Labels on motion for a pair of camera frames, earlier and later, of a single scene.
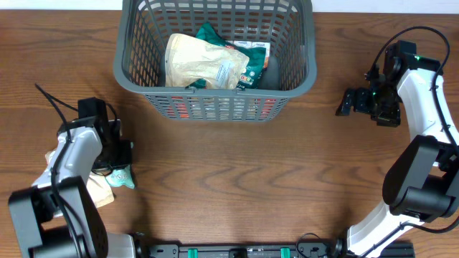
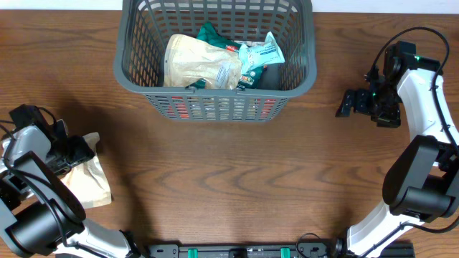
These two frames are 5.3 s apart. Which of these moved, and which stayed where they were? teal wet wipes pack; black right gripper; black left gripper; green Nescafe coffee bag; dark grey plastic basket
Moved: black left gripper; teal wet wipes pack
Stayed: black right gripper; dark grey plastic basket; green Nescafe coffee bag
